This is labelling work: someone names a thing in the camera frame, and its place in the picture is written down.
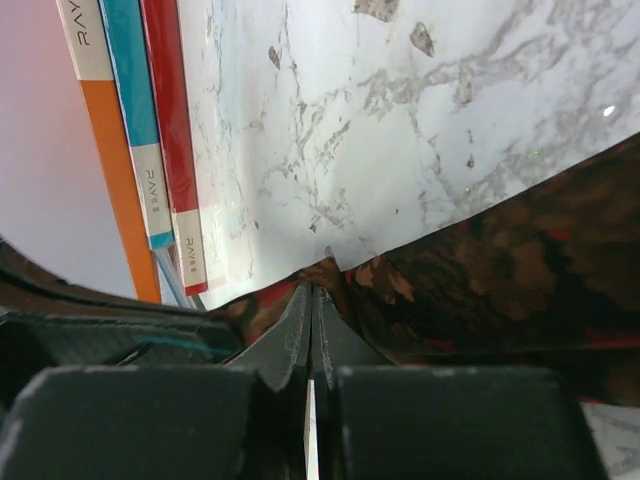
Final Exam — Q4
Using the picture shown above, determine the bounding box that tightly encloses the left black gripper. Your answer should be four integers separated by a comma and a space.
1, 241, 242, 366

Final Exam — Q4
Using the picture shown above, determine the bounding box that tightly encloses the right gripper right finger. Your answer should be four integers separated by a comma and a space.
310, 287, 390, 479

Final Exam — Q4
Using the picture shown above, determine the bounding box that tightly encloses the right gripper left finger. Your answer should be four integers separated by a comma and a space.
222, 284, 311, 479

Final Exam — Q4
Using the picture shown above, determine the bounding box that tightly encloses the brown red patterned tie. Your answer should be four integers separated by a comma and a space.
0, 132, 640, 406

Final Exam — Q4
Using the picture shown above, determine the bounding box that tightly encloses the orange folder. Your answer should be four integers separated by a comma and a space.
56, 0, 161, 303

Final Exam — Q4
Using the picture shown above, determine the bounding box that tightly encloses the teal folder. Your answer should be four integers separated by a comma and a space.
99, 0, 174, 250

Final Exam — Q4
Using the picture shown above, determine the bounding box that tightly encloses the red folder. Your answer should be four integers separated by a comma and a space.
140, 0, 208, 296

